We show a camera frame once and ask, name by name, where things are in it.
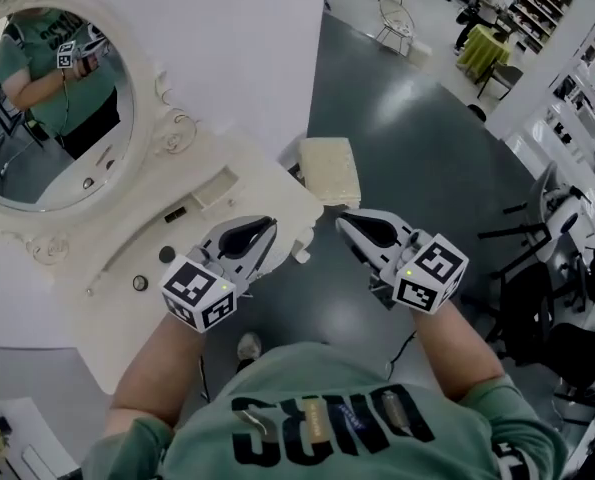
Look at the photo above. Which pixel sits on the black padded chair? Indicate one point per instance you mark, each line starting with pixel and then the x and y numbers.
pixel 584 358

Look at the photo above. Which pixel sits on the white ornate oval mirror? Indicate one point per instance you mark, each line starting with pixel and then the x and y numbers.
pixel 142 93

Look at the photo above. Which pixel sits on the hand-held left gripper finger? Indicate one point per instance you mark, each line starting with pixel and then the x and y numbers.
pixel 255 265
pixel 217 235

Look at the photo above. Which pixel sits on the yellow-green clothed round table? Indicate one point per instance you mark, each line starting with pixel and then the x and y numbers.
pixel 484 50

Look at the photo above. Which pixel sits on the white open shelf unit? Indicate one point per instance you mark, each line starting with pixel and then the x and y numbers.
pixel 22 433

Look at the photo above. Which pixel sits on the person's right forearm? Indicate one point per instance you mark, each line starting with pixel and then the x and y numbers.
pixel 452 353

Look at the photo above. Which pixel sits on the person's green printed t-shirt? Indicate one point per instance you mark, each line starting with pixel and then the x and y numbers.
pixel 327 393

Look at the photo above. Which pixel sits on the white pouf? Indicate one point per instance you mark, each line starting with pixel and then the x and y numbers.
pixel 421 53

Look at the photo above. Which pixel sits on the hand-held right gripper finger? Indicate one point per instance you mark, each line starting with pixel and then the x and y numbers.
pixel 369 255
pixel 396 227

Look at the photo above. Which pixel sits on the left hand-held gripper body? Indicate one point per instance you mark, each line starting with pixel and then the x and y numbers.
pixel 192 288

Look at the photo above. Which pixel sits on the cream upholstered stool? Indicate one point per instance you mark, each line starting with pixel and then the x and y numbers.
pixel 329 168

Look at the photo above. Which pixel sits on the person's left forearm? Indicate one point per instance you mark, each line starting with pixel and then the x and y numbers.
pixel 157 368

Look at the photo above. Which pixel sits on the white rectangular box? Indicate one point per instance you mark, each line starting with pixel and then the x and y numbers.
pixel 212 195

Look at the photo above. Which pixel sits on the small dark round jar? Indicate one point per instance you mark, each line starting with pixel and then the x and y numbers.
pixel 166 254

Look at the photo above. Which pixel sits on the small round silver object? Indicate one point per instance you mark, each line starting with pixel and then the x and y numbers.
pixel 140 283

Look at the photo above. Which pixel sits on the white dressing table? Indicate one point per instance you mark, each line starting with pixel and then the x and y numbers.
pixel 257 173

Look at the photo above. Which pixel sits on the small black rectangular object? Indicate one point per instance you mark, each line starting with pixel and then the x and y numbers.
pixel 175 215

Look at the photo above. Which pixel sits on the black metal stand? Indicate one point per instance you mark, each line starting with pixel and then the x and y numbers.
pixel 514 231

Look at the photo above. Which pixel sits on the person's grey shoe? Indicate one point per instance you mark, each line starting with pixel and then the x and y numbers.
pixel 249 348

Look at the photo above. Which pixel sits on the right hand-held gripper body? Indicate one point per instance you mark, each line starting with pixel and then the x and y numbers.
pixel 429 263

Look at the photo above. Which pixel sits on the grey-green chair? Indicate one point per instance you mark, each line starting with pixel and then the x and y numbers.
pixel 508 75

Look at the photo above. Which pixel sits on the white rounded machine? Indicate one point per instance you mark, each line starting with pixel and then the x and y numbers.
pixel 559 208

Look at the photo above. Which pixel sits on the black office chair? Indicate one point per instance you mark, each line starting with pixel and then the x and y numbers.
pixel 527 308

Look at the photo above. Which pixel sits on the black round floor base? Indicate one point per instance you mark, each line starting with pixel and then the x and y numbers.
pixel 477 112

